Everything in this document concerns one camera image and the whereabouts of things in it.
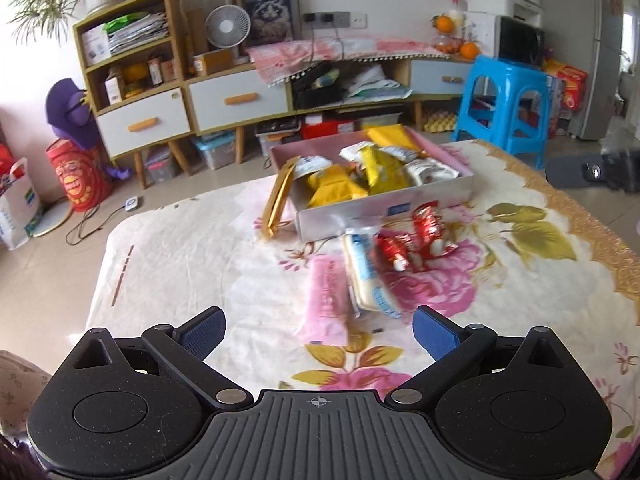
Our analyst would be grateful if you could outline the black microwave oven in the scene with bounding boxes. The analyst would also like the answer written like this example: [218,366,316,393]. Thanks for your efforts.
[497,15,547,66]

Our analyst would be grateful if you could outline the red printed bag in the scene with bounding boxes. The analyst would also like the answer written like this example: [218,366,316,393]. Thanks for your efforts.
[46,139,113,213]

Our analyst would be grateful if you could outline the white desk fan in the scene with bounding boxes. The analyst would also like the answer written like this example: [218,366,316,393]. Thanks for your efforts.
[205,5,252,66]

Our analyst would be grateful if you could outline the white product box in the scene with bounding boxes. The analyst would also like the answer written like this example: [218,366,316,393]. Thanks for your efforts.
[80,27,112,63]

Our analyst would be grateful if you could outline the red snack carton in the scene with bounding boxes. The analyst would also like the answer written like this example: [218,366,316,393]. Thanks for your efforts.
[545,57,590,111]

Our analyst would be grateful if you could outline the white ring frame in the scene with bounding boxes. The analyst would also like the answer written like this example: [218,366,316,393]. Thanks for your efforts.
[180,0,228,56]

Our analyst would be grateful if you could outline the black floor cable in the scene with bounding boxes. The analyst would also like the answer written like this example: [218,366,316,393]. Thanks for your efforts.
[65,200,131,246]

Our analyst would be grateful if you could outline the round white base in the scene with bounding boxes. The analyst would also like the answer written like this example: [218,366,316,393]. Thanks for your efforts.
[30,197,75,238]

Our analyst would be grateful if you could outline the floral tablecloth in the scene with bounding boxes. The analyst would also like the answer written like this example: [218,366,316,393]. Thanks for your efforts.
[85,137,640,480]

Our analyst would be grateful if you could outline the black bag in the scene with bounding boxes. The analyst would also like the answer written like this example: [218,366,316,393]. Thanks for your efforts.
[292,62,346,108]

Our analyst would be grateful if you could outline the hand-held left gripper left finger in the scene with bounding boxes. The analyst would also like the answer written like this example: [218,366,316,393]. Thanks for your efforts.
[75,306,253,408]

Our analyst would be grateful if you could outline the framed cat picture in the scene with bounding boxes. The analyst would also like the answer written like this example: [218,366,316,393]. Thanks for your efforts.
[230,0,303,56]

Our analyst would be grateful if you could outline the blue plastic stool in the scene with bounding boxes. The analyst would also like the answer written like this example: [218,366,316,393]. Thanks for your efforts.
[452,55,551,171]

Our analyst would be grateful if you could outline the low wooden console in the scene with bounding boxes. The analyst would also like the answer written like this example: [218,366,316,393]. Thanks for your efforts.
[290,55,476,131]

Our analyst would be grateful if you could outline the white serrated-edge snack packet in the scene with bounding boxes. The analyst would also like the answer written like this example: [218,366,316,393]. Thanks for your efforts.
[340,142,376,163]

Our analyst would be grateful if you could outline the stack of papers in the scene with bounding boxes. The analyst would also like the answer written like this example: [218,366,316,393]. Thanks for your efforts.
[102,10,171,56]

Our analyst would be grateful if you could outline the pink cardboard box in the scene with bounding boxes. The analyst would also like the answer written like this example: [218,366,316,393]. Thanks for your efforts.
[267,127,476,243]

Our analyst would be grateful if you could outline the brown cardboard box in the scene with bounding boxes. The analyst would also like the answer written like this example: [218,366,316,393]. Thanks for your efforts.
[192,49,236,77]

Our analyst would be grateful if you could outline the wall power outlets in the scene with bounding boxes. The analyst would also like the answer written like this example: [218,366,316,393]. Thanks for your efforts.
[302,10,366,30]

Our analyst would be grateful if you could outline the small yellow snack packet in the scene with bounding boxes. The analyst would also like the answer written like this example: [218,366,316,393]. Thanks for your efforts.
[306,165,368,208]

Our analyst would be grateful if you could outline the egg tray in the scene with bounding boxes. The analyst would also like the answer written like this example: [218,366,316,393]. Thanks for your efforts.
[422,110,458,133]

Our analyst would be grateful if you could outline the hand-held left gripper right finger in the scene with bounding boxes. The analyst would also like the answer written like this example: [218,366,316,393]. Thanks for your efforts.
[385,305,566,407]

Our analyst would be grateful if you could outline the red gift bag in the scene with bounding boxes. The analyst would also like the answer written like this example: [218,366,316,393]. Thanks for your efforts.
[0,142,21,176]

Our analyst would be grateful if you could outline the clear white bread packet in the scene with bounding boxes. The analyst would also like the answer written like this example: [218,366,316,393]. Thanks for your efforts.
[342,227,406,321]

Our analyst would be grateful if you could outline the clear blue-lid storage box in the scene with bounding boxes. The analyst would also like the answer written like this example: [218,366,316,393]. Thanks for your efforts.
[192,132,238,171]

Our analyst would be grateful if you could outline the beige patterned cushion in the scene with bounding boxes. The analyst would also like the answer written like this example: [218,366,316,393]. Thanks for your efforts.
[0,350,51,436]

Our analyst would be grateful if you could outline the white grey-text snack packet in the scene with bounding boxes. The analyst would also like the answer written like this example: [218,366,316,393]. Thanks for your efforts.
[405,157,461,186]

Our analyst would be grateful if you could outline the pink snack packet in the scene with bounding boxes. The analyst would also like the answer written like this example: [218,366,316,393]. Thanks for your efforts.
[295,254,351,346]

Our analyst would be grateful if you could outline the white shopping bag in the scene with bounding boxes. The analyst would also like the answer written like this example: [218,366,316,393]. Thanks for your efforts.
[0,157,43,251]

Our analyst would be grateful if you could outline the wooden drawer cabinet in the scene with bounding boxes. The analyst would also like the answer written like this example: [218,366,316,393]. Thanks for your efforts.
[182,55,296,166]

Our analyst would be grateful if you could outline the pink cherry-print cloth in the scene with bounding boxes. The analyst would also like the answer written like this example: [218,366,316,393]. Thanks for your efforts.
[247,35,451,88]

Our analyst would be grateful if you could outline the pile of white papers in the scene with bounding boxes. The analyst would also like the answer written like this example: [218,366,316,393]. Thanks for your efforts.
[345,65,413,103]

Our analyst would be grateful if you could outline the tall wooden shelf cabinet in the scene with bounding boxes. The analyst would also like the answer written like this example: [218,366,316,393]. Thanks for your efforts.
[72,0,196,191]

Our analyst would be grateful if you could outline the silver fridge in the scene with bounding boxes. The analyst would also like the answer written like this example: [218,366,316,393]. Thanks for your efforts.
[567,0,626,141]

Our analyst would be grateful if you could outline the red box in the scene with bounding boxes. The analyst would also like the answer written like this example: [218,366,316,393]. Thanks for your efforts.
[300,117,361,138]

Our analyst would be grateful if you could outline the purple hat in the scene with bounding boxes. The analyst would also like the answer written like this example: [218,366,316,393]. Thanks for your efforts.
[45,77,101,151]

